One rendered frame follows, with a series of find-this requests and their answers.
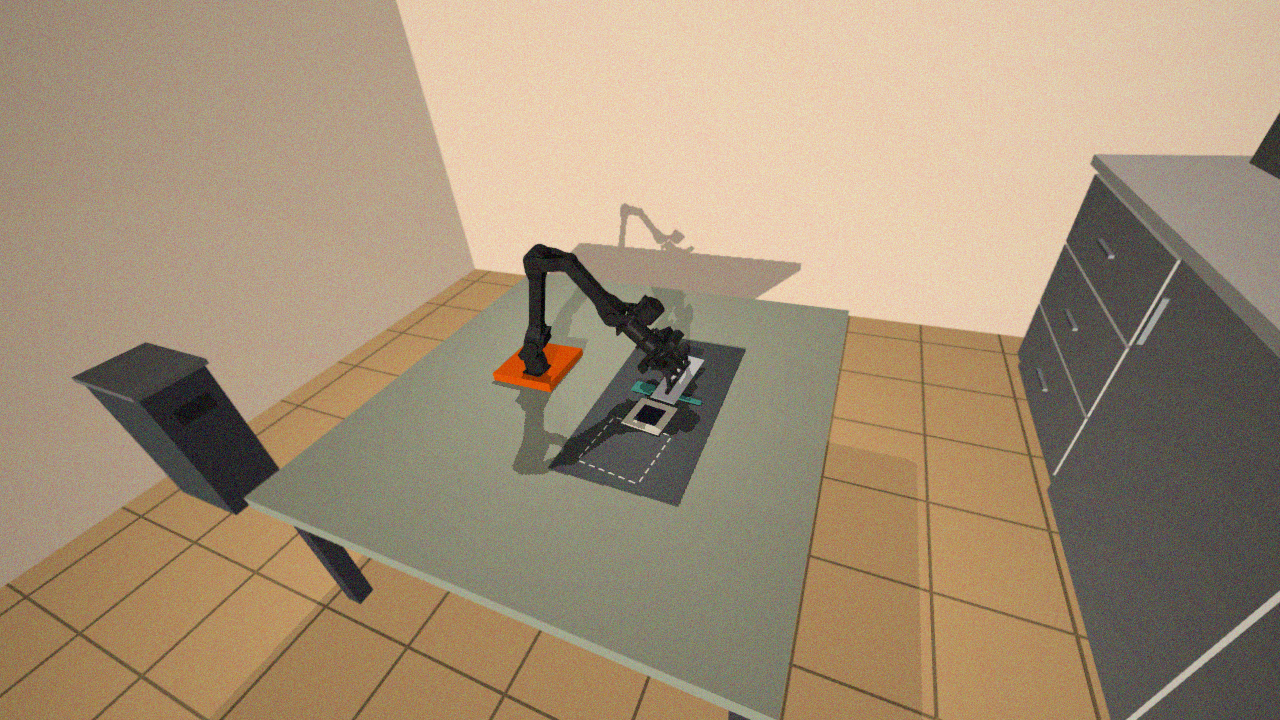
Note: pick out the teal small trowel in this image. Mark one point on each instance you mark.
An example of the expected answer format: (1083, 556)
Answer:
(646, 388)

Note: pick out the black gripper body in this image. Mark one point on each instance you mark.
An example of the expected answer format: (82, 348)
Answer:
(653, 346)

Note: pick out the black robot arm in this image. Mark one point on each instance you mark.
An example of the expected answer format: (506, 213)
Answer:
(541, 259)

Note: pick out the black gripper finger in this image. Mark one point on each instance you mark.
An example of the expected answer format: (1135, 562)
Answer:
(674, 359)
(661, 363)

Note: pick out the tan square tile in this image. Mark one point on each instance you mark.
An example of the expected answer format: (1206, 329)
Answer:
(649, 416)

